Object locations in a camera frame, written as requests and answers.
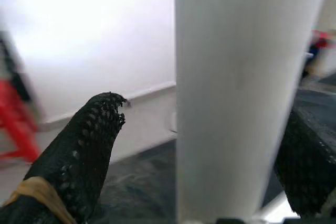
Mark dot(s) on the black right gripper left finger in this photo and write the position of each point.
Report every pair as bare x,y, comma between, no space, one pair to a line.
78,150

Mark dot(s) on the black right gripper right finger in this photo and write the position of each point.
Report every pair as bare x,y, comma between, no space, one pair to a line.
307,169

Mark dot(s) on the yellow rubber band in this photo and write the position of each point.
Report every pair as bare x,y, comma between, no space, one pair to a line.
42,186

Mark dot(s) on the red plastic stool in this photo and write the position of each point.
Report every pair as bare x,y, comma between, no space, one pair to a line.
15,119

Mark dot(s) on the white plastic table leg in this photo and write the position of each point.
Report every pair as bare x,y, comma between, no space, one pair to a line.
236,77

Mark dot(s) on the black table cloth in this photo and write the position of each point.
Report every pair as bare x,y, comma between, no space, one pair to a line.
144,187

